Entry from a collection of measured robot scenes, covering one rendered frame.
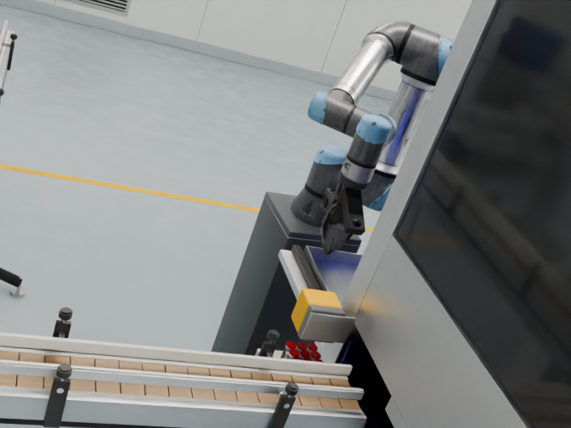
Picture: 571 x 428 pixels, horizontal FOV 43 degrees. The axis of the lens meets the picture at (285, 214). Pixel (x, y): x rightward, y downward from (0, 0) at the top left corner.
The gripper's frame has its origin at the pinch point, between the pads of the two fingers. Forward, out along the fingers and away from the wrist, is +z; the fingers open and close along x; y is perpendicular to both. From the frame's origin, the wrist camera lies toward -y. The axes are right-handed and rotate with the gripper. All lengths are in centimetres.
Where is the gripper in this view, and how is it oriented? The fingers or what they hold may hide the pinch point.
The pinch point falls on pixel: (329, 251)
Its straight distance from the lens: 179.8
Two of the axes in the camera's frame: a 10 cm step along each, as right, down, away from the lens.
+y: -2.4, -5.0, 8.3
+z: -3.1, 8.5, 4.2
